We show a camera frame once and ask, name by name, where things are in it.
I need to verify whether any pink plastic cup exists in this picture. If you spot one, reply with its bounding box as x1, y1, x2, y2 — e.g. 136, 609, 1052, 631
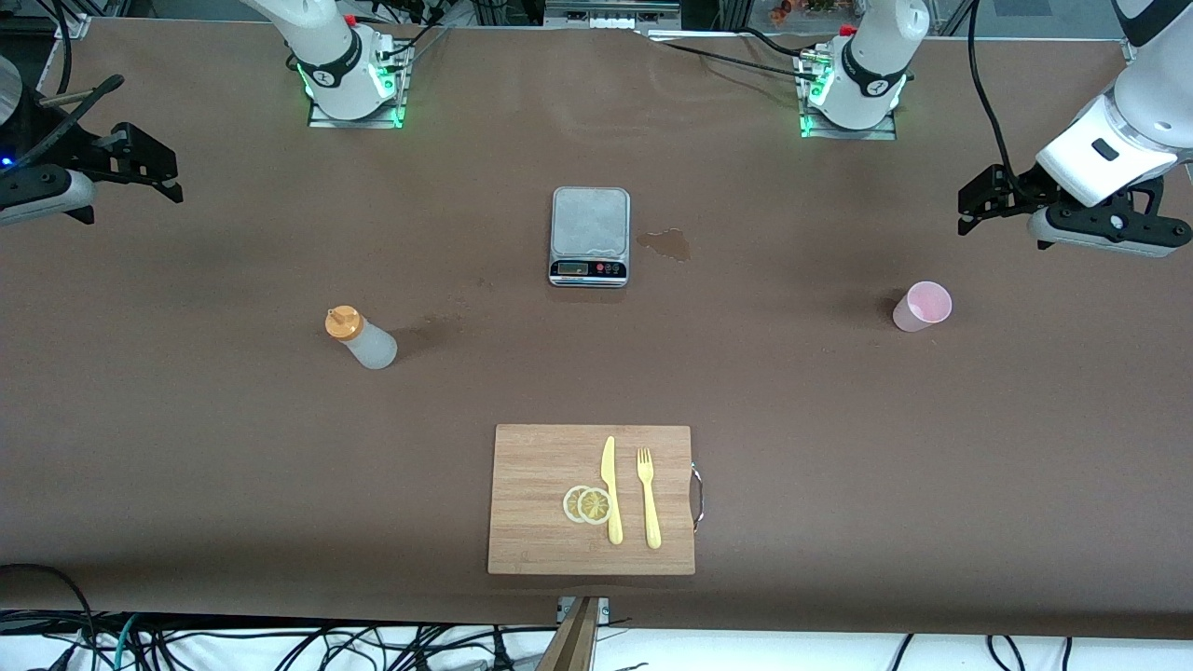
892, 281, 953, 334

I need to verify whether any sauce bottle with orange cap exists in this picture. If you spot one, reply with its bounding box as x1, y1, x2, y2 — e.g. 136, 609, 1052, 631
324, 305, 399, 371

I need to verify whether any brown table cover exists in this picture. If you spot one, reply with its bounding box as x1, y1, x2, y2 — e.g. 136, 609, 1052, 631
0, 17, 1193, 640

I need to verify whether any silver digital kitchen scale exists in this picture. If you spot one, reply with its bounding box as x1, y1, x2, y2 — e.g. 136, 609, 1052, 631
548, 186, 632, 288

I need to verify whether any white power strip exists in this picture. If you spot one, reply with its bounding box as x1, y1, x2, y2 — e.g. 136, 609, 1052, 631
545, 0, 683, 31

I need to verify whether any yellow plastic fork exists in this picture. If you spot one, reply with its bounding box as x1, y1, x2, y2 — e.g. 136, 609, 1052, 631
637, 447, 663, 550

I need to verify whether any yellow plastic knife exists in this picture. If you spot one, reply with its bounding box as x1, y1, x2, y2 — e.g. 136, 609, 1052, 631
600, 435, 624, 546

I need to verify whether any wooden cutting board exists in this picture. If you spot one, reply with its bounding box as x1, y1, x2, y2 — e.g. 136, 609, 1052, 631
487, 424, 705, 576

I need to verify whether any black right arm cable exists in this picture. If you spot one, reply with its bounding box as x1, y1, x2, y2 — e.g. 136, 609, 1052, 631
28, 0, 127, 169

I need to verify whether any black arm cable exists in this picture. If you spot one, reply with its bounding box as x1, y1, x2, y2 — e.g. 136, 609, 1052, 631
967, 0, 1035, 201
28, 0, 127, 169

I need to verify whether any aluminium frame profile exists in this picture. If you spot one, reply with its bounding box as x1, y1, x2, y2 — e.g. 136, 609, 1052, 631
37, 0, 94, 40

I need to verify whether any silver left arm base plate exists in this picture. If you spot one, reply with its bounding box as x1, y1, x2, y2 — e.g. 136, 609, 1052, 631
799, 103, 898, 141

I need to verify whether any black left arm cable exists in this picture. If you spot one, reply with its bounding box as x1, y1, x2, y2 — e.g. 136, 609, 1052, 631
967, 0, 1035, 201

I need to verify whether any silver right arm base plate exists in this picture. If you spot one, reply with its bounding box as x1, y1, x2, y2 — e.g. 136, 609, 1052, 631
308, 89, 408, 130

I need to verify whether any black table cable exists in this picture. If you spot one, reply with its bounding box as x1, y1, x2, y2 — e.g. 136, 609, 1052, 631
641, 34, 826, 83
739, 26, 830, 62

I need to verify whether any black right base cable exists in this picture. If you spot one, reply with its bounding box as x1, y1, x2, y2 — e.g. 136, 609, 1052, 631
377, 14, 458, 71

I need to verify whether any black looped floor cable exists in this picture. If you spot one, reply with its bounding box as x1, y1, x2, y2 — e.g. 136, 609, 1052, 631
0, 563, 97, 671

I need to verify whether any small metal bracket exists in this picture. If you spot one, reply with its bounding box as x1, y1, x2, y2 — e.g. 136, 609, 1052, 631
556, 596, 611, 627

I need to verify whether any wooden post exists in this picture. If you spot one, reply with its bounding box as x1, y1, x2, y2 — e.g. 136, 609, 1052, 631
534, 596, 602, 671

